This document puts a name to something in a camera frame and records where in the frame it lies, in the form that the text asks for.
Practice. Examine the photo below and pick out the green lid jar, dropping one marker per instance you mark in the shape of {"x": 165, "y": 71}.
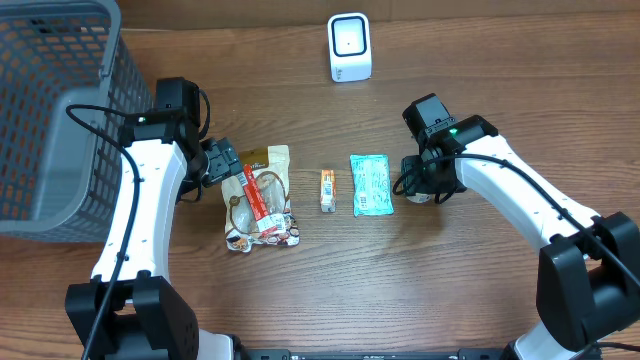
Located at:
{"x": 419, "y": 198}

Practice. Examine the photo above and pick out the grey plastic shopping basket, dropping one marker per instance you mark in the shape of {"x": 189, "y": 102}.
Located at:
{"x": 59, "y": 182}

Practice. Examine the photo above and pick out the white barcode scanner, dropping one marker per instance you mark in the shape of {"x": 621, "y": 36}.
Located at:
{"x": 350, "y": 48}

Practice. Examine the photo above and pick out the white brown snack bag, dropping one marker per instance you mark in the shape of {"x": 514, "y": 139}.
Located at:
{"x": 270, "y": 166}

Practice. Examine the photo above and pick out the red white snack bar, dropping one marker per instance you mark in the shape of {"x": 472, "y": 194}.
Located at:
{"x": 266, "y": 225}

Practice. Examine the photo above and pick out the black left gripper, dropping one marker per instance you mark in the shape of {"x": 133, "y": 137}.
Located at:
{"x": 223, "y": 161}

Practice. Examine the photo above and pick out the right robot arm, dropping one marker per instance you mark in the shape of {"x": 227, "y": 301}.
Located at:
{"x": 588, "y": 265}

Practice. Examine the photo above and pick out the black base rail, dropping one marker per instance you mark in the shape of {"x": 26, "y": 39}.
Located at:
{"x": 285, "y": 354}

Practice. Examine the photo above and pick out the teal wet wipes pack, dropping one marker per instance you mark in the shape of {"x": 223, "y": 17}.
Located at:
{"x": 372, "y": 185}

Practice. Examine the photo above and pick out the orange tissue pack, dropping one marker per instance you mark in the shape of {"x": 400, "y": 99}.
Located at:
{"x": 328, "y": 191}

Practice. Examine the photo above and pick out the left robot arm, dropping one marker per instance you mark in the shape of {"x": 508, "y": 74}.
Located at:
{"x": 129, "y": 309}

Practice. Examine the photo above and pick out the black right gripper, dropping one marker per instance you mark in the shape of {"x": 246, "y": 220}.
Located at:
{"x": 413, "y": 176}

